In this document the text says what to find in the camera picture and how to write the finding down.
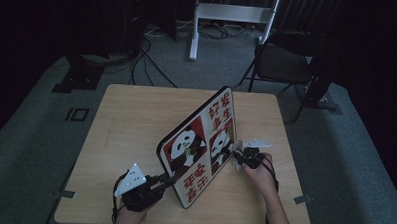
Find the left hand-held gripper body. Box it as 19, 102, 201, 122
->
113, 162, 166, 214

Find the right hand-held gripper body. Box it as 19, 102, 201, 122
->
243, 137, 273, 171

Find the square panda picture board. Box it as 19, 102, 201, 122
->
154, 83, 239, 211

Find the person's right hand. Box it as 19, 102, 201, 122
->
243, 153, 279, 198

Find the person's left hand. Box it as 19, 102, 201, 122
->
114, 203, 151, 224

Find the grey tape strip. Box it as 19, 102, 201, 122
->
292, 194, 314, 206
58, 189, 77, 200

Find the black stand with metal foot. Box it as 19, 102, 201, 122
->
301, 55, 345, 115

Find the black folding chair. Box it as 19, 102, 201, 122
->
237, 31, 316, 125

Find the black stand with flat base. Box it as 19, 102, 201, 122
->
51, 51, 107, 96

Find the right hand-held gripper cable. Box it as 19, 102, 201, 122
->
256, 153, 281, 193

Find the hand-held gripper cable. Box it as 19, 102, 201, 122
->
111, 173, 129, 224
256, 153, 281, 193

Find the left hand-held gripper cable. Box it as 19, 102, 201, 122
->
111, 173, 129, 224

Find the bundle of floor cables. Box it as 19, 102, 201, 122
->
128, 18, 258, 92

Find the white metal desk frame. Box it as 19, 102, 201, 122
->
188, 0, 281, 65

